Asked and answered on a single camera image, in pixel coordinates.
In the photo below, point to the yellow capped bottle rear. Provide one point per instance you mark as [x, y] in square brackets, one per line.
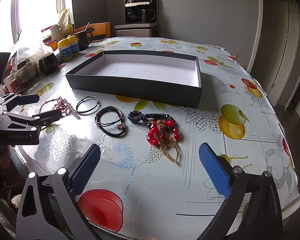
[74, 45]

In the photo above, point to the white paper cup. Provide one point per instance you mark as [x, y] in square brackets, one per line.
[55, 32]

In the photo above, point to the black shallow box tray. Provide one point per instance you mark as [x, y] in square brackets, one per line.
[143, 74]

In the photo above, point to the grey cabinet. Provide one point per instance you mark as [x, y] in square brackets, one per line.
[137, 30]

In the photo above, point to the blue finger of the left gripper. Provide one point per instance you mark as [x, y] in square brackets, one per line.
[41, 119]
[17, 99]

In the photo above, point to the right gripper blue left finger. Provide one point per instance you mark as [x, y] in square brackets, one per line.
[82, 168]

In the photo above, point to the wooden chair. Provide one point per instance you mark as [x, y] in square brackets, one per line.
[96, 30]

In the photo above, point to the fruit print tablecloth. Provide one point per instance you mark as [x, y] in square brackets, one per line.
[150, 183]

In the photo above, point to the yellow capped bottle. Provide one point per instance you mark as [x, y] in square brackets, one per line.
[74, 45]
[64, 48]

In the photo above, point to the bananas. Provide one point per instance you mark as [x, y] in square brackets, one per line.
[235, 58]

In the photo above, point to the dark glass jar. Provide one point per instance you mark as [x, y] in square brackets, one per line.
[48, 63]

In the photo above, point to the yellow capped bottle front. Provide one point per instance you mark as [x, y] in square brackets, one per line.
[64, 48]

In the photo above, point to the black coffee machine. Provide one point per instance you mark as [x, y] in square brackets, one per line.
[134, 11]

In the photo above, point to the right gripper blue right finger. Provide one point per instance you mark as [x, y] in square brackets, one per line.
[214, 169]

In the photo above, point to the black mug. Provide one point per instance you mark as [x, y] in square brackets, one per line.
[84, 37]

